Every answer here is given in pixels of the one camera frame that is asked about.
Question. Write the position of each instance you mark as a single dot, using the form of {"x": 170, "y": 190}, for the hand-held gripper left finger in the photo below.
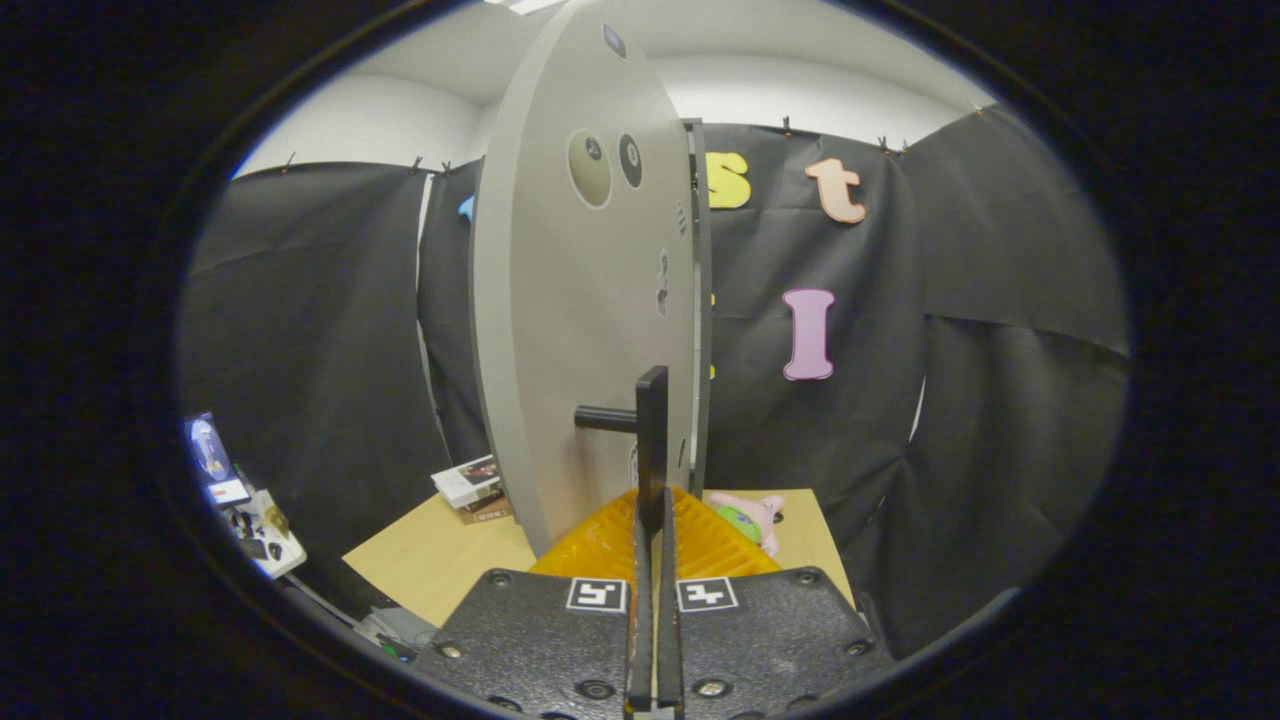
{"x": 642, "y": 620}

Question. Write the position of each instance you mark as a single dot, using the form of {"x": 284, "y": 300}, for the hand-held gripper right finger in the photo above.
{"x": 668, "y": 640}

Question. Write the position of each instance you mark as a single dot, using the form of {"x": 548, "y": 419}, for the grey shoe cabinet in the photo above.
{"x": 703, "y": 300}

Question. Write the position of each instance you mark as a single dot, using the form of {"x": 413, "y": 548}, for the light grey shoe cabinet door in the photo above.
{"x": 560, "y": 300}

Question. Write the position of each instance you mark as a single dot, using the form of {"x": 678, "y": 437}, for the pink and green plush toy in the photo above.
{"x": 750, "y": 520}

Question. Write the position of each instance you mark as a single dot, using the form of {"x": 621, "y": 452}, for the brown book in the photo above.
{"x": 490, "y": 513}

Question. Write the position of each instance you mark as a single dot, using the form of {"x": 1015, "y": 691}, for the white book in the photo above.
{"x": 465, "y": 482}

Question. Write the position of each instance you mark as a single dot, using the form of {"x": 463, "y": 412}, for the white side table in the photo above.
{"x": 285, "y": 555}

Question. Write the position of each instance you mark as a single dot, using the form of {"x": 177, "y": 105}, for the black backdrop cloth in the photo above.
{"x": 1000, "y": 400}

